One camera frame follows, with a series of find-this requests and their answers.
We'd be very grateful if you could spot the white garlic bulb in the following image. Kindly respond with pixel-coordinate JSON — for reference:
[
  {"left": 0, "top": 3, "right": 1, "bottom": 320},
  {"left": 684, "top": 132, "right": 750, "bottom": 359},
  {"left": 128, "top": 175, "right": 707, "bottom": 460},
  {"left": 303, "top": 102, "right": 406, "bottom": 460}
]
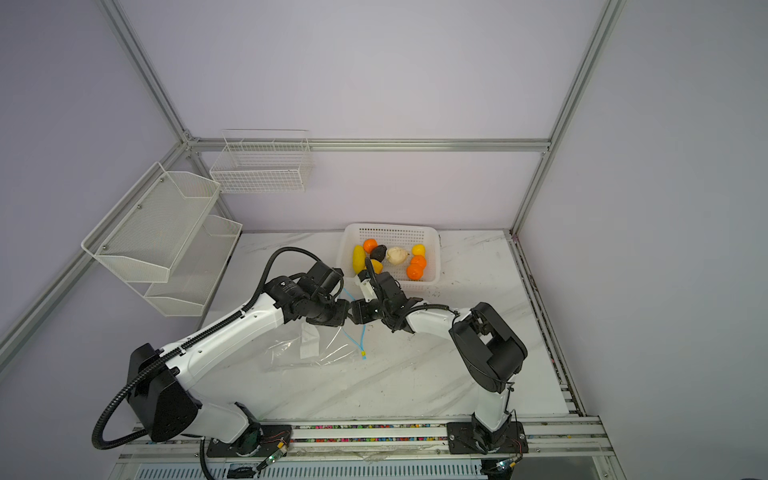
[{"left": 386, "top": 247, "right": 409, "bottom": 266}]

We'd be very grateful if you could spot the clear zip top bag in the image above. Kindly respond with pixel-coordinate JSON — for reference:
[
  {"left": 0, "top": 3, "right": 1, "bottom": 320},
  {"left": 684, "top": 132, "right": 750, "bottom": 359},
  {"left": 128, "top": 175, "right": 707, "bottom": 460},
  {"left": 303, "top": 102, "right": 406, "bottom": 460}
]
[{"left": 256, "top": 319, "right": 367, "bottom": 372}]

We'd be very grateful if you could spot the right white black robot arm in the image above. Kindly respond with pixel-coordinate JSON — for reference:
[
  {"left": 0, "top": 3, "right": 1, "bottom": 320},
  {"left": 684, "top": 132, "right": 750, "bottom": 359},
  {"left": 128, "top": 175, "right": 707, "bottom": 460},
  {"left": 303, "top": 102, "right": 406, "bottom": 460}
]
[{"left": 351, "top": 272, "right": 529, "bottom": 458}]

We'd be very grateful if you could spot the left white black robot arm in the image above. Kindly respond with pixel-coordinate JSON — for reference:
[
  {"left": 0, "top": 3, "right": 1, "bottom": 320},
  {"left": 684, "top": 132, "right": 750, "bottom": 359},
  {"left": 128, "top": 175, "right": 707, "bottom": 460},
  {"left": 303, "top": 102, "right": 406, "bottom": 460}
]
[{"left": 127, "top": 262, "right": 349, "bottom": 456}]

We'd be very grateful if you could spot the orange tangerine top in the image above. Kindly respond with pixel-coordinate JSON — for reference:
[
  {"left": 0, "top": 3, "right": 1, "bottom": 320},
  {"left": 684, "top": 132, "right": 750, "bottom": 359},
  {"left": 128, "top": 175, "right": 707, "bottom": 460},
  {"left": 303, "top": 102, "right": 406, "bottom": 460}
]
[{"left": 363, "top": 239, "right": 378, "bottom": 254}]

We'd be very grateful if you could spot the orange tangerine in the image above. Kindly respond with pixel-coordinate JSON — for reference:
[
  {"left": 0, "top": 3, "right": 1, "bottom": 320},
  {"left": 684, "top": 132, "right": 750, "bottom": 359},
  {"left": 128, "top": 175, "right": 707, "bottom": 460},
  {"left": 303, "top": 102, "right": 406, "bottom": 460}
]
[
  {"left": 406, "top": 264, "right": 424, "bottom": 281},
  {"left": 410, "top": 255, "right": 428, "bottom": 270},
  {"left": 363, "top": 239, "right": 378, "bottom": 254}
]

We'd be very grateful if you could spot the orange tangerine bottom right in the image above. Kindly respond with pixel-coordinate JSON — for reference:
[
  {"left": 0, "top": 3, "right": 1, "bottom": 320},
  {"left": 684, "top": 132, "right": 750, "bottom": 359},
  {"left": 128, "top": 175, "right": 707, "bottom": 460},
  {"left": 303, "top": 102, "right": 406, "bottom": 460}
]
[{"left": 406, "top": 264, "right": 424, "bottom": 281}]

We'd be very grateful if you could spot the dark avocado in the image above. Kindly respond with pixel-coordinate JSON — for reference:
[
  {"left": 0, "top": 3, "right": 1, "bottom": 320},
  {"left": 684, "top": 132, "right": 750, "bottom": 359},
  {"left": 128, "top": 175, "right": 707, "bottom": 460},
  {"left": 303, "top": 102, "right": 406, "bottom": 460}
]
[{"left": 369, "top": 245, "right": 387, "bottom": 262}]

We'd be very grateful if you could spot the orange tangerine bottom left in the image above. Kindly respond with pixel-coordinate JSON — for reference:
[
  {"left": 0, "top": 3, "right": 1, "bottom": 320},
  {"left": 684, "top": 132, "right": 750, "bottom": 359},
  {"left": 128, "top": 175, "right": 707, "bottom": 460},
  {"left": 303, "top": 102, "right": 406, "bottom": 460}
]
[{"left": 410, "top": 255, "right": 428, "bottom": 270}]

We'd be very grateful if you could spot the white perforated plastic basket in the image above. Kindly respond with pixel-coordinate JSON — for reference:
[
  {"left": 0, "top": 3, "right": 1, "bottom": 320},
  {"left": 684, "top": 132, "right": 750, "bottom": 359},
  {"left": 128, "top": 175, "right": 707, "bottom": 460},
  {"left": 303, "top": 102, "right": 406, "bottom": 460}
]
[{"left": 335, "top": 223, "right": 441, "bottom": 290}]

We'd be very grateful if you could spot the yellow green mango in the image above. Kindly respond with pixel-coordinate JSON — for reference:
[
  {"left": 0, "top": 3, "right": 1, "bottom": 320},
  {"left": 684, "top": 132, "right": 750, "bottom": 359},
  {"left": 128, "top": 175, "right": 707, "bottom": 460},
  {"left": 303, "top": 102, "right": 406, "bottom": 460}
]
[{"left": 352, "top": 245, "right": 367, "bottom": 275}]

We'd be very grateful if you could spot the small yellow lemon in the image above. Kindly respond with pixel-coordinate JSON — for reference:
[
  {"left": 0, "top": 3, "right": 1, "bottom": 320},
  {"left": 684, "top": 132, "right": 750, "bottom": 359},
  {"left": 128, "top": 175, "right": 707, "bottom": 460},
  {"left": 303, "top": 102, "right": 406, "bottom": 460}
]
[{"left": 411, "top": 244, "right": 426, "bottom": 257}]

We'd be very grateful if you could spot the white mesh two-tier shelf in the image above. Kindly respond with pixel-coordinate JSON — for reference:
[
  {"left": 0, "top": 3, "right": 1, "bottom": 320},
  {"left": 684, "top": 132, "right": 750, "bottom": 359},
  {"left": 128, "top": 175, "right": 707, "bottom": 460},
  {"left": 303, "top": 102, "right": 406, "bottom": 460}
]
[{"left": 81, "top": 163, "right": 242, "bottom": 317}]

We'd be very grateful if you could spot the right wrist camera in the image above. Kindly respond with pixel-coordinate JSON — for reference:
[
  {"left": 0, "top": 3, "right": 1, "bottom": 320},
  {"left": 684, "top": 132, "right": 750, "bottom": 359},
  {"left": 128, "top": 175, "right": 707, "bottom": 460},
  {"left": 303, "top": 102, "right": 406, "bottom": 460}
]
[{"left": 355, "top": 270, "right": 378, "bottom": 302}]

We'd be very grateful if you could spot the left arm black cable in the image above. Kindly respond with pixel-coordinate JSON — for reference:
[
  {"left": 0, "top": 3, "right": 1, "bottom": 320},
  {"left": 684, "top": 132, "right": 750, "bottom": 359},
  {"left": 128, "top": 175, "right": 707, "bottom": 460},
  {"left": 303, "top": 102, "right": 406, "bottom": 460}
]
[{"left": 91, "top": 246, "right": 325, "bottom": 480}]

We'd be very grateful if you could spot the white wire wall basket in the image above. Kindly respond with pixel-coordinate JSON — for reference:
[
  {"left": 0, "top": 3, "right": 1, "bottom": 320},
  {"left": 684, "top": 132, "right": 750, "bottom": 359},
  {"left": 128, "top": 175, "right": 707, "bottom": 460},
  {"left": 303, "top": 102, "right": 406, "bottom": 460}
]
[{"left": 209, "top": 129, "right": 314, "bottom": 194}]

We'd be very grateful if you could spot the aluminium front rail base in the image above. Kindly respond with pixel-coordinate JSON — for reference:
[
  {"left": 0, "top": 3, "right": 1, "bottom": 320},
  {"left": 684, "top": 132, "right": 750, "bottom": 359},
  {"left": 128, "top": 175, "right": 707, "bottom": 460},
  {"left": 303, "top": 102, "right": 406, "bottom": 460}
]
[{"left": 109, "top": 415, "right": 626, "bottom": 479}]

